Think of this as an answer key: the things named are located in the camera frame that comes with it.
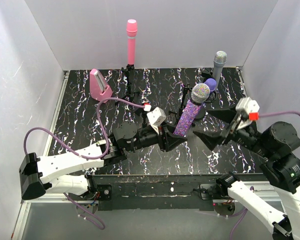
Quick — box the black round-base clip stand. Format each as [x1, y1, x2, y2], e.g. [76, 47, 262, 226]
[198, 69, 213, 120]

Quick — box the purple glitter microphone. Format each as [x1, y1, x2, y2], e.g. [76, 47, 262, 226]
[173, 83, 210, 137]

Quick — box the purple matte microphone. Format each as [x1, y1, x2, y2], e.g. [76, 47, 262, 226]
[204, 78, 217, 93]

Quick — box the silver grey microphone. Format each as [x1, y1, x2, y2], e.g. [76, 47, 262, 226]
[212, 50, 227, 83]

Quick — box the pink microphone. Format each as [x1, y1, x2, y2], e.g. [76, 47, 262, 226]
[126, 19, 138, 66]

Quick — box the black left-edge clip stand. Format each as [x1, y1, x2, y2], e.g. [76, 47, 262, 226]
[135, 108, 147, 128]

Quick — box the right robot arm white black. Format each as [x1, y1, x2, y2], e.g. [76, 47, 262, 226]
[193, 103, 300, 240]

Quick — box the pink metronome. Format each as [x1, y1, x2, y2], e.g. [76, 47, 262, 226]
[89, 68, 113, 102]

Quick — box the black tripod shock-mount stand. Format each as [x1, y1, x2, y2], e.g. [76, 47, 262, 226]
[168, 84, 217, 124]

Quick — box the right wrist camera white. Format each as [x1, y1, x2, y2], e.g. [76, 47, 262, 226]
[235, 97, 260, 128]

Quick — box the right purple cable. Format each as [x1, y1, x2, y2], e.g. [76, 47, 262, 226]
[229, 111, 300, 240]

